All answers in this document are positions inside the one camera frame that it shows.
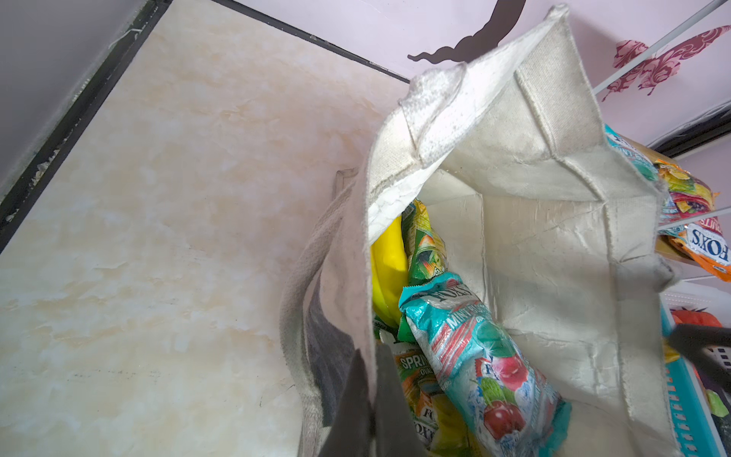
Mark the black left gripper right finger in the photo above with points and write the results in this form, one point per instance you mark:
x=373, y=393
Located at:
x=395, y=434

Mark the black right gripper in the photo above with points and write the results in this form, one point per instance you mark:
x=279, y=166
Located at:
x=691, y=341

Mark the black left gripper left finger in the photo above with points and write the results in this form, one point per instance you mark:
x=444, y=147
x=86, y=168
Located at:
x=350, y=433

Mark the yellow green Fox's bag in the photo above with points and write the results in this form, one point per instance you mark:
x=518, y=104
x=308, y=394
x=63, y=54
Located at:
x=438, y=424

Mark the teal striped candy bag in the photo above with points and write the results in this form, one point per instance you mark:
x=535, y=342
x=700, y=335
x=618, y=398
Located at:
x=509, y=407

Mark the yellow banana bunch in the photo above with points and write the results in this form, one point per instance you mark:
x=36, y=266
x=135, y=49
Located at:
x=389, y=273

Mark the cream canvas grocery bag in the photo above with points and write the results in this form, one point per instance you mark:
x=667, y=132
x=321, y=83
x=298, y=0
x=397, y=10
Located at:
x=546, y=222

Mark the green candy bag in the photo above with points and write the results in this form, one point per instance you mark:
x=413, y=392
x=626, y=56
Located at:
x=426, y=266

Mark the orange Fox's candy bag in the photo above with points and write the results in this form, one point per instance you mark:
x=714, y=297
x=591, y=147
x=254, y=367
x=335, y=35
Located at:
x=687, y=222

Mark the lower teal candy bag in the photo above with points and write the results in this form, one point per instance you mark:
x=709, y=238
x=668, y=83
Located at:
x=632, y=155

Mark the red tomato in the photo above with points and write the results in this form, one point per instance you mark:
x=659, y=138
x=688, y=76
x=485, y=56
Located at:
x=695, y=317

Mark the white plastic basket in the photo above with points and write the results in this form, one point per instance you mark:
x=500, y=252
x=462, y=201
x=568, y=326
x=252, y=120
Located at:
x=697, y=297

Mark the teal plastic basket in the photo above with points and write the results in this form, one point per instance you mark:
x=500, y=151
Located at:
x=692, y=418

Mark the white wood two-tier shelf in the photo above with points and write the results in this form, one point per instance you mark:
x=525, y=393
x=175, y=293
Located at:
x=702, y=84

